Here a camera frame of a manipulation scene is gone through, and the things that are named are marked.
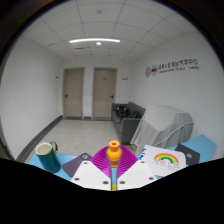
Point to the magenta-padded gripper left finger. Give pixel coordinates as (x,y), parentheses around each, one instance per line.
(91,175)

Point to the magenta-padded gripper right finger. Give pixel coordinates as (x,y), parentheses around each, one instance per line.
(136,175)

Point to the purple smartphone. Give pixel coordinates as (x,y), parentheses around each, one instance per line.
(75,165)

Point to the white rainbow-print mouse pad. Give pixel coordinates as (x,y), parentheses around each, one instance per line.
(165,161)

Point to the dark green mug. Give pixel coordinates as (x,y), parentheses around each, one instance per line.
(48,160)

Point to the grey sofa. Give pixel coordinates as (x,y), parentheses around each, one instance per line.
(126,128)

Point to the dark grey notebook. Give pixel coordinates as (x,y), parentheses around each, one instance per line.
(188,154)

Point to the white cloth-covered furniture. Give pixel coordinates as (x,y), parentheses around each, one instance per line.
(163,125)

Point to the black bag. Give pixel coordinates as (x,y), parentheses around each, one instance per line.
(122,111)

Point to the beige door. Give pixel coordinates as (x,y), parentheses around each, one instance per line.
(104,93)
(73,93)

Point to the small round ceiling light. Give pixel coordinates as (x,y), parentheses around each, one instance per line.
(98,43)

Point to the long ceiling light strip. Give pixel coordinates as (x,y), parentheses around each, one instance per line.
(95,40)

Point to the purple wall sign lettering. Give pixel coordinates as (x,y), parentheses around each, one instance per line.
(173,66)

